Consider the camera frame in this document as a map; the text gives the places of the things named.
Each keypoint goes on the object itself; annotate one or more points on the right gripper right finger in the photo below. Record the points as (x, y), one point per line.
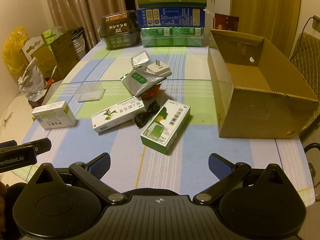
(230, 176)

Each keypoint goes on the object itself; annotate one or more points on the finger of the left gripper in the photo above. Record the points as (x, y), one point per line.
(40, 146)

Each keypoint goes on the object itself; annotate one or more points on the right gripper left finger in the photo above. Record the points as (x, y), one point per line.
(88, 175)

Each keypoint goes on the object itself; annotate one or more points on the small white medicine box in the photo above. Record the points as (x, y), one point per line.
(54, 115)

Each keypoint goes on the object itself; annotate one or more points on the white green ointment box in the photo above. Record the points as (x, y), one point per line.
(117, 114)

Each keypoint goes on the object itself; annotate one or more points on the clear plastic lid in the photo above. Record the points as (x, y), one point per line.
(92, 91)

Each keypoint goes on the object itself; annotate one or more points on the green throat spray box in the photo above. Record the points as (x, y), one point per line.
(164, 128)

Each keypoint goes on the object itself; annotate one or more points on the red snack packet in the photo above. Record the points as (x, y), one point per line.
(151, 92)

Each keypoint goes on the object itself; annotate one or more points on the silver green foil pouch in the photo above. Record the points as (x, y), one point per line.
(138, 82)

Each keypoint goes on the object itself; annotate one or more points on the white plug night light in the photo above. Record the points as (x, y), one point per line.
(159, 68)

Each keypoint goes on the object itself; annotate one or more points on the clear plastic packet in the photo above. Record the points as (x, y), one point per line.
(140, 59)

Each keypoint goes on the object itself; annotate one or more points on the white plastic bag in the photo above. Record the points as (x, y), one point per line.
(32, 84)

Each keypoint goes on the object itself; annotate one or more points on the open cardboard box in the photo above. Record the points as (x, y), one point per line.
(258, 92)

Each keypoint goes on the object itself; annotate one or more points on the yellow plastic bag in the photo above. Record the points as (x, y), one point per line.
(12, 55)

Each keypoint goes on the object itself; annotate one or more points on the checked tablecloth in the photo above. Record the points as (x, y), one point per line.
(134, 165)

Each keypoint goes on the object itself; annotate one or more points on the brown cardboard box stack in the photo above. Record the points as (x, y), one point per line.
(57, 53)

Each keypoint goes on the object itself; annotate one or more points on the black hot pot bowl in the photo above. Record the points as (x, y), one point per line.
(120, 30)

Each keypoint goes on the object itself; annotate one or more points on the green drink carton pack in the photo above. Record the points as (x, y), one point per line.
(172, 36)

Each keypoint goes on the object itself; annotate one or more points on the beige curtain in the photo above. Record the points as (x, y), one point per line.
(72, 14)

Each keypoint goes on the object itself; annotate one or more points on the dark red gift box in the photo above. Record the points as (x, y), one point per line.
(226, 22)

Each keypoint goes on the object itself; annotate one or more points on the blue milk carton box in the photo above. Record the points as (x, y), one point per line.
(171, 17)

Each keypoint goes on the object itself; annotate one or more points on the wooden door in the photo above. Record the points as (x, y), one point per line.
(275, 20)

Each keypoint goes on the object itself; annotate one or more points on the wall power outlet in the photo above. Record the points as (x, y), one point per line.
(316, 23)

